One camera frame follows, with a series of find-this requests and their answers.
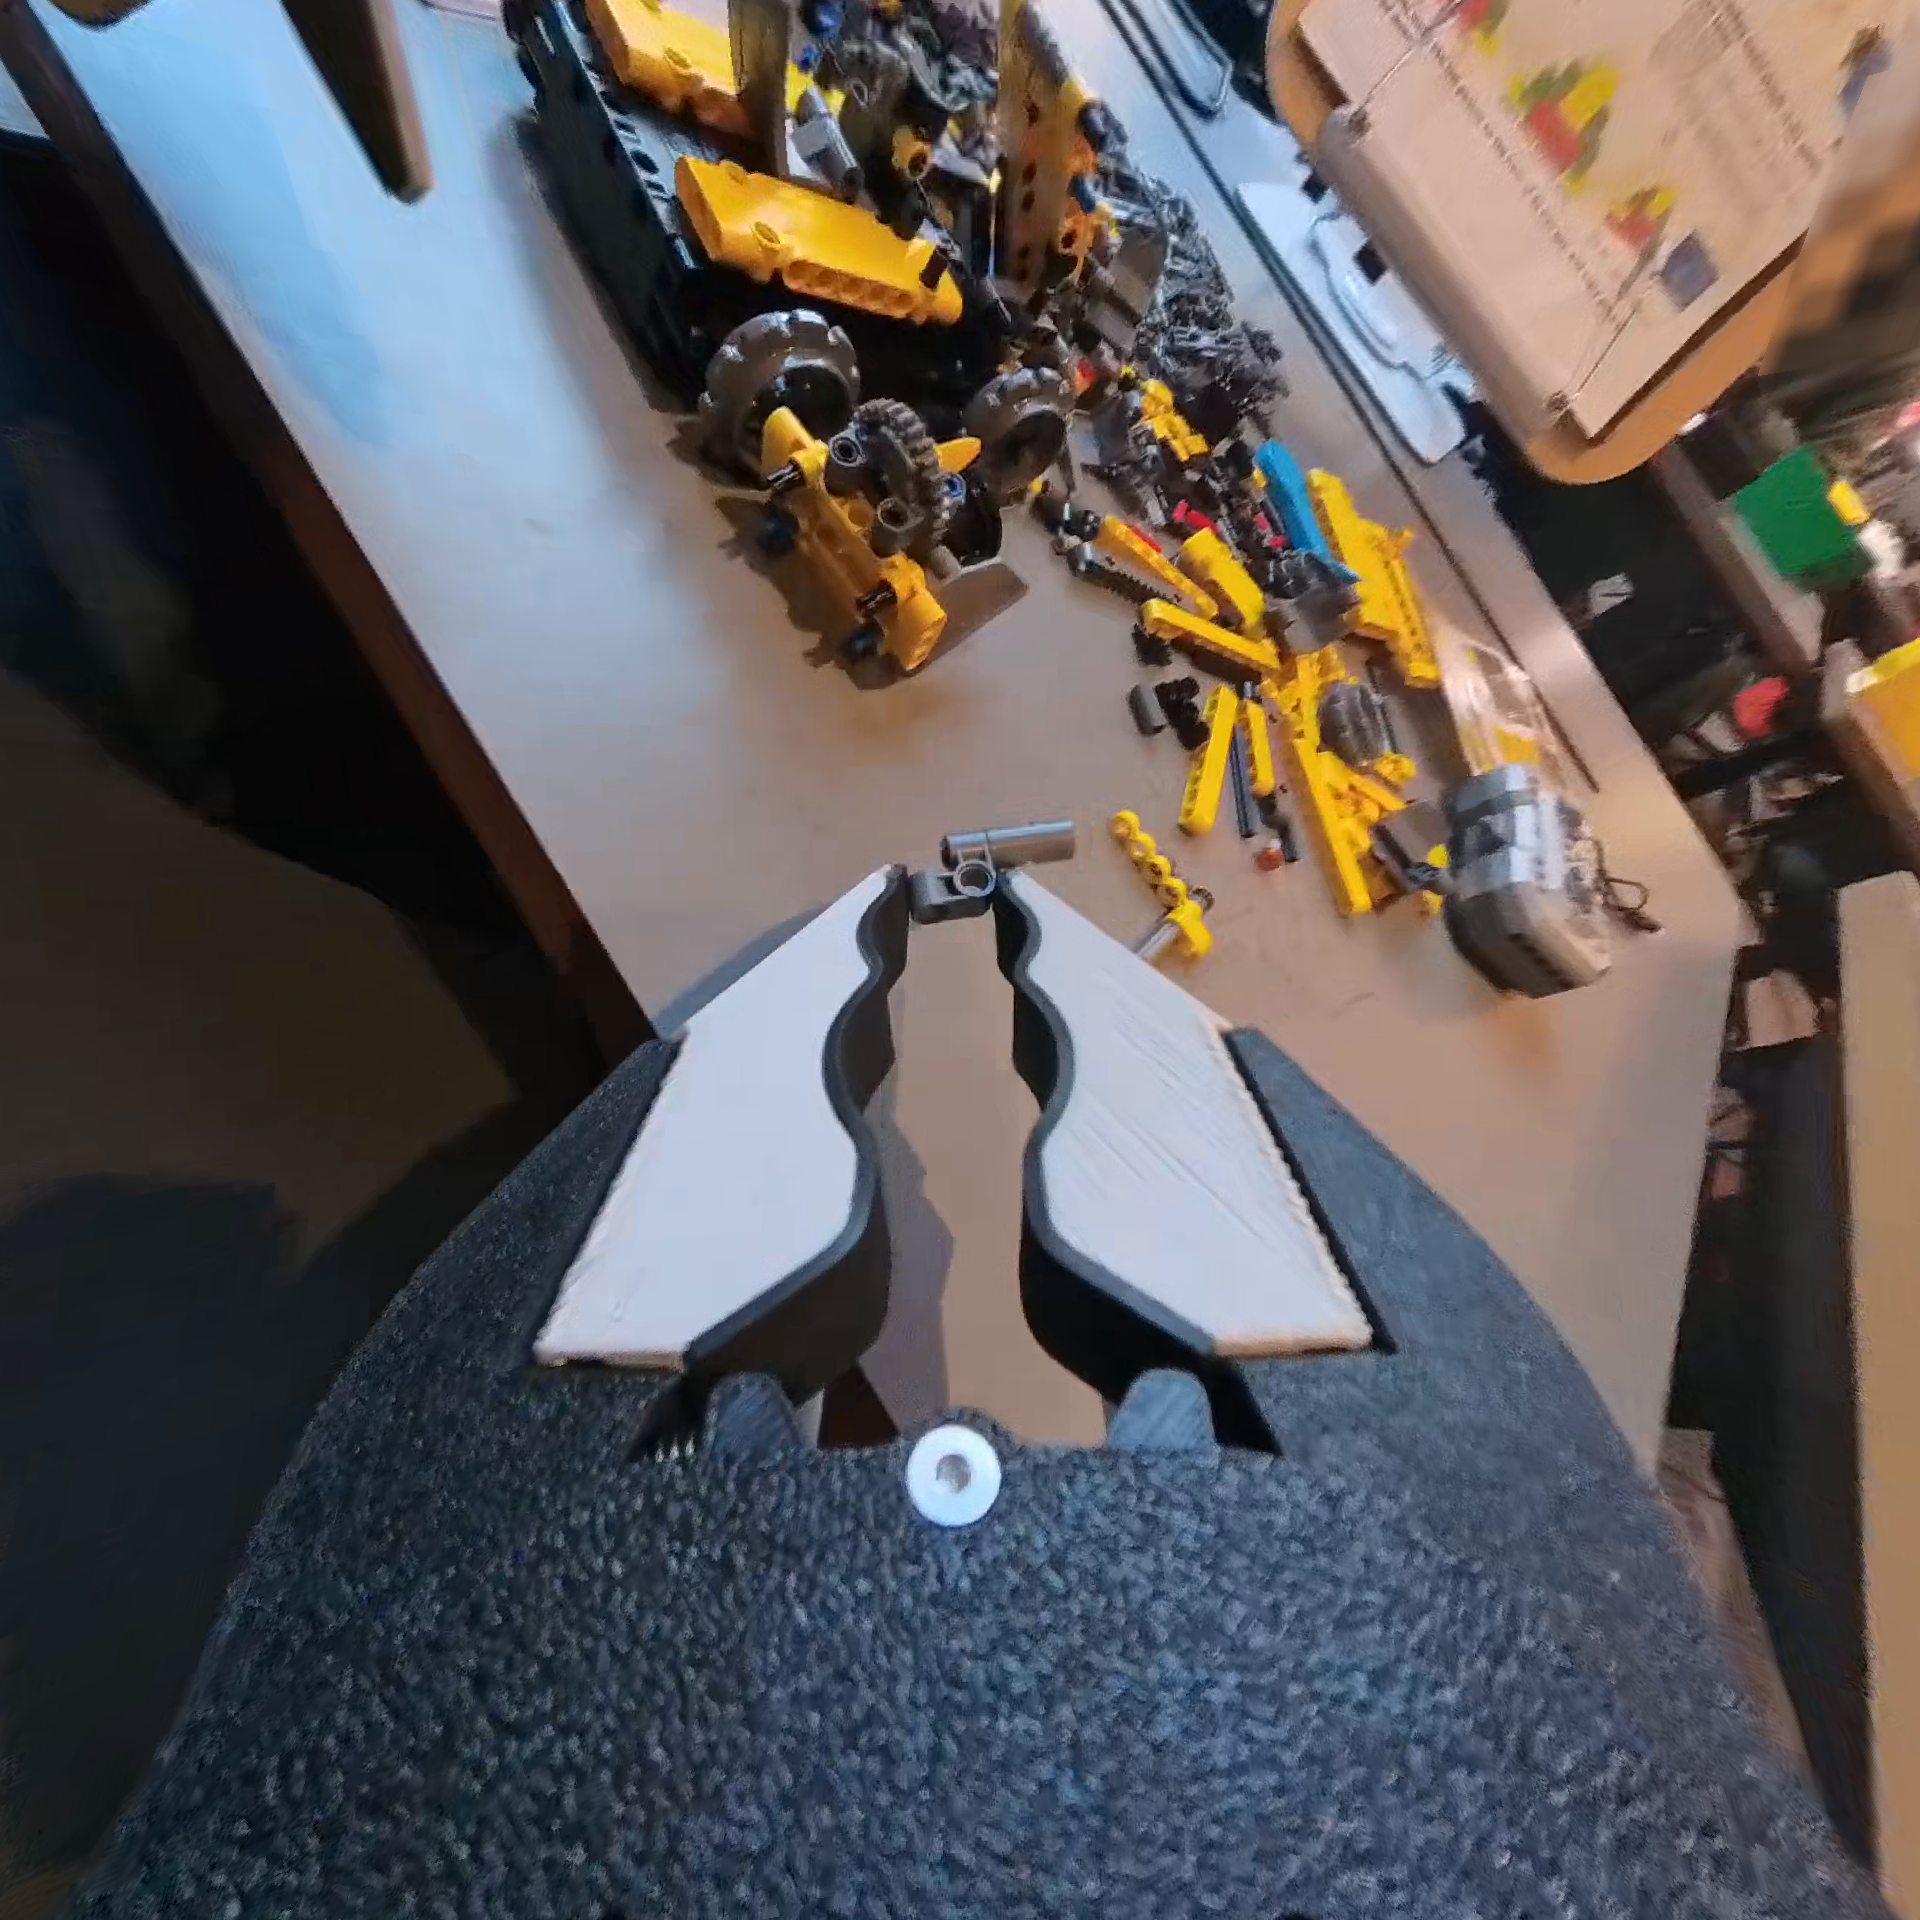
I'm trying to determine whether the small yellow box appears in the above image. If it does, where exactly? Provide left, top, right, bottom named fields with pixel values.
left=1839, top=637, right=1920, bottom=789

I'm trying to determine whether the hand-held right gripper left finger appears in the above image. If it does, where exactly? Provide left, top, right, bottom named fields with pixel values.
left=535, top=870, right=913, bottom=1413

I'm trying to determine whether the pile of toy parts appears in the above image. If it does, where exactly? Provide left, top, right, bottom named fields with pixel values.
left=1036, top=181, right=1503, bottom=916

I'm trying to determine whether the small green box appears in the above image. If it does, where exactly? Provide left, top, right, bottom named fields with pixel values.
left=1732, top=445, right=1867, bottom=589

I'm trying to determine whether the yellow black toy vehicle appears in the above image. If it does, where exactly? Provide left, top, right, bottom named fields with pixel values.
left=499, top=0, right=1137, bottom=505

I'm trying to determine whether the small yellow toy beam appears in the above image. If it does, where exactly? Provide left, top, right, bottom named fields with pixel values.
left=1112, top=805, right=1220, bottom=964

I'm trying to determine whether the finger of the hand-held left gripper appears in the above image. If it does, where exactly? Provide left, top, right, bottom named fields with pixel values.
left=280, top=0, right=438, bottom=206

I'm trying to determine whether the blue brick separator tool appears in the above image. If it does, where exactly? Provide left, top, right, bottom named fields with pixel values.
left=1248, top=438, right=1344, bottom=567

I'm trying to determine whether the grey desk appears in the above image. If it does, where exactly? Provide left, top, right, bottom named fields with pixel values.
left=0, top=0, right=1763, bottom=1472

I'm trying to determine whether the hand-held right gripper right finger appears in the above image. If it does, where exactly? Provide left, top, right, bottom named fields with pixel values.
left=993, top=870, right=1383, bottom=1406

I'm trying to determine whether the instruction sheet on wooden stand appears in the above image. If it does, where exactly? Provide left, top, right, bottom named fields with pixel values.
left=1240, top=0, right=1920, bottom=488

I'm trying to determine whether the grey toy battery box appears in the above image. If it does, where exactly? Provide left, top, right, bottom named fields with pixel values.
left=1441, top=763, right=1624, bottom=1001

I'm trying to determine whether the yellow grey wheel assembly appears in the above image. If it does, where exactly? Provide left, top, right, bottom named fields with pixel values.
left=736, top=397, right=1031, bottom=692

